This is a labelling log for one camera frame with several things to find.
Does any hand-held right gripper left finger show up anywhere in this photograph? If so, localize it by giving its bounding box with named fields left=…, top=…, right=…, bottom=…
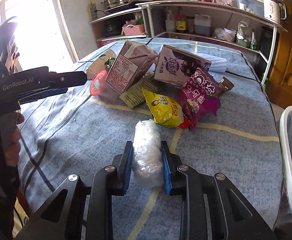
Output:
left=15, top=141, right=134, bottom=240

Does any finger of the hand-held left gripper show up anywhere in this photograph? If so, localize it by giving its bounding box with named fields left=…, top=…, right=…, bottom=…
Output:
left=17, top=87, right=68, bottom=105
left=49, top=70, right=88, bottom=87

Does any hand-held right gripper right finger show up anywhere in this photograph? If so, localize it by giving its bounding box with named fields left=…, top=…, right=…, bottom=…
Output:
left=161, top=141, right=277, bottom=240

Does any clear plastic wrap bundle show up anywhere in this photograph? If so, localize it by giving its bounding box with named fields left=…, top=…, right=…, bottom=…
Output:
left=132, top=119, right=164, bottom=188

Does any red lid plastic cup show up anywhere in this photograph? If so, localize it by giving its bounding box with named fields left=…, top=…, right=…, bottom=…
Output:
left=90, top=70, right=111, bottom=97

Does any beige paper packet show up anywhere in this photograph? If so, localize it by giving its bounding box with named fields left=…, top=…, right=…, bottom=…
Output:
left=86, top=49, right=116, bottom=79

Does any pink milk carton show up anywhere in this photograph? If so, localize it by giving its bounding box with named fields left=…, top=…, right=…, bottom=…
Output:
left=105, top=40, right=159, bottom=100

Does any yellow snack packet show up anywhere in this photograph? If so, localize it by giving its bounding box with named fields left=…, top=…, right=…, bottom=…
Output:
left=142, top=88, right=191, bottom=130

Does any beige printed snack packet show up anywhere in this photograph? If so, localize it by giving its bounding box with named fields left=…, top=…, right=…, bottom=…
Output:
left=119, top=72, right=159, bottom=109

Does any magenta snack packet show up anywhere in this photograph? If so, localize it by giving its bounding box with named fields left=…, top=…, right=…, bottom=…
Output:
left=177, top=67, right=221, bottom=132

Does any brown coffee sachet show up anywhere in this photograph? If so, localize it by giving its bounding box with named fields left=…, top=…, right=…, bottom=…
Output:
left=217, top=76, right=235, bottom=96

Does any purple drink carton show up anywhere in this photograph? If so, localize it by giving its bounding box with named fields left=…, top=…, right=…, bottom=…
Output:
left=153, top=44, right=212, bottom=88

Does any white foam net sleeve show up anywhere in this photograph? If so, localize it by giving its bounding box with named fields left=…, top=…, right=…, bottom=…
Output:
left=201, top=52, right=227, bottom=73

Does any white round bin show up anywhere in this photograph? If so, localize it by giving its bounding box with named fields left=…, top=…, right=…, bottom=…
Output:
left=273, top=106, right=292, bottom=233

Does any person's left hand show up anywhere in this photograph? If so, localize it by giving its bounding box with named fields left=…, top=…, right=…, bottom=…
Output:
left=0, top=112, right=25, bottom=164

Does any pink cardboard box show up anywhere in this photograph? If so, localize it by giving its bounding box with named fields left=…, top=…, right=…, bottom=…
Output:
left=101, top=39, right=123, bottom=47

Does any black gas stove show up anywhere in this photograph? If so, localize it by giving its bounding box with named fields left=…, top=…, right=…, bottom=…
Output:
left=101, top=21, right=123, bottom=37

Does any window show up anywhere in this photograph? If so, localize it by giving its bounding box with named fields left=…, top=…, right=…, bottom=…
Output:
left=0, top=0, right=78, bottom=80

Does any beige power strip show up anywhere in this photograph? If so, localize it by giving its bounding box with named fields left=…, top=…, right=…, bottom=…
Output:
left=88, top=3, right=98, bottom=21

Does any metal edged side rack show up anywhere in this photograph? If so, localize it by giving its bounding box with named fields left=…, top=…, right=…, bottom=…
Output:
left=90, top=6, right=151, bottom=48

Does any pink plastic basket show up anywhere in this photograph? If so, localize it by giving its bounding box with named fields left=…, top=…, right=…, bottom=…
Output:
left=122, top=24, right=146, bottom=36

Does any steel pan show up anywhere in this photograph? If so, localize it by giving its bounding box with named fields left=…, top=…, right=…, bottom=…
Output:
left=101, top=0, right=121, bottom=9

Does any black induction cooker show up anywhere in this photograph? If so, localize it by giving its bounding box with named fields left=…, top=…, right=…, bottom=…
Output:
left=105, top=1, right=146, bottom=13

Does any white shelf unit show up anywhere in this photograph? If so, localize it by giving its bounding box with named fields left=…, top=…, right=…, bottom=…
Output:
left=136, top=0, right=287, bottom=85

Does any white plastic bottle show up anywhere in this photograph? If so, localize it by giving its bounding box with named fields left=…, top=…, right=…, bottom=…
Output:
left=166, top=10, right=175, bottom=33

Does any red cap sauce bottle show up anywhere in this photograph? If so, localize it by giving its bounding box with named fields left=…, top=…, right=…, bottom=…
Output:
left=175, top=7, right=187, bottom=33

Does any dark liquid jug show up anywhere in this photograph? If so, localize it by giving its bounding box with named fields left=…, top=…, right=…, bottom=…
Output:
left=194, top=14, right=212, bottom=36

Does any crumpled clear plastic bag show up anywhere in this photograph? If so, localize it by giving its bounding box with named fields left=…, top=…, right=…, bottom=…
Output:
left=213, top=27, right=227, bottom=40

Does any green bowl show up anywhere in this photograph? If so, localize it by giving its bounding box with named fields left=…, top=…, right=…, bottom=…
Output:
left=236, top=36, right=251, bottom=48

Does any white lidded jar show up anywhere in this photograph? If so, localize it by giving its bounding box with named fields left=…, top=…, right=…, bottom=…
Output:
left=223, top=28, right=237, bottom=42

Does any wooden door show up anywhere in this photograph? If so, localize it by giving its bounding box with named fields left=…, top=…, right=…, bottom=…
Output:
left=264, top=0, right=292, bottom=110

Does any white printed bag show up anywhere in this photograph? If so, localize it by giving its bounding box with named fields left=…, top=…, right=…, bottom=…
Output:
left=237, top=20, right=252, bottom=40

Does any black folded panel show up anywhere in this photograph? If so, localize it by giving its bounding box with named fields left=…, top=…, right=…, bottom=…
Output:
left=259, top=26, right=280, bottom=68

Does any pink utensil tray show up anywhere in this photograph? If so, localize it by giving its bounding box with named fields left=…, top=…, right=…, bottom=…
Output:
left=212, top=0, right=234, bottom=7

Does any clear storage box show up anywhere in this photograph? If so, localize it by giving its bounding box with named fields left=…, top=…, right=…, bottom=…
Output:
left=233, top=0, right=265, bottom=18

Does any white electric kettle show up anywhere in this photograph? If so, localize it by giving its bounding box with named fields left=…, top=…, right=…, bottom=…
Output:
left=262, top=0, right=287, bottom=22

